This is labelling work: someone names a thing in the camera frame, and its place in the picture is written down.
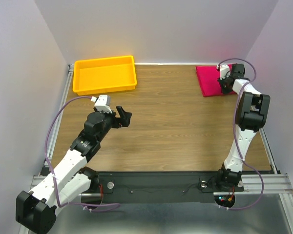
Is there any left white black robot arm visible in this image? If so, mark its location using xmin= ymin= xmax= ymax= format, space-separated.
xmin=15 ymin=106 xmax=132 ymax=234

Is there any aluminium frame rail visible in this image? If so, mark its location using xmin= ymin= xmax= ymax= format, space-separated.
xmin=18 ymin=63 xmax=74 ymax=234

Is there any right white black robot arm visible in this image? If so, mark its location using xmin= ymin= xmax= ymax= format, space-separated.
xmin=215 ymin=63 xmax=271 ymax=190

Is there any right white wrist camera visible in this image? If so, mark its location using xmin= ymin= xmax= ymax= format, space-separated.
xmin=216 ymin=64 xmax=230 ymax=80

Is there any red t shirt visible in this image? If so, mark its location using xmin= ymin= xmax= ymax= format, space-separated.
xmin=195 ymin=66 xmax=224 ymax=97

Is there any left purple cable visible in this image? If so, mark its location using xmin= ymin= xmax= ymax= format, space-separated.
xmin=43 ymin=96 xmax=122 ymax=212

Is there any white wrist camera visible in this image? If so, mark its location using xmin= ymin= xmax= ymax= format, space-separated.
xmin=90 ymin=95 xmax=112 ymax=114
xmin=216 ymin=64 xmax=230 ymax=80

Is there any yellow plastic tray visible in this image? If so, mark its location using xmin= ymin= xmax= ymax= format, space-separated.
xmin=72 ymin=55 xmax=137 ymax=96

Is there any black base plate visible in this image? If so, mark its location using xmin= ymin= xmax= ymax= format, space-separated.
xmin=81 ymin=171 xmax=244 ymax=204

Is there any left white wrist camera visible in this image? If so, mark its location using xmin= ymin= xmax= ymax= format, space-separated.
xmin=90 ymin=95 xmax=112 ymax=114

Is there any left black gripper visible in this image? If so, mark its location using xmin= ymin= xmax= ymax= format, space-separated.
xmin=94 ymin=106 xmax=131 ymax=142

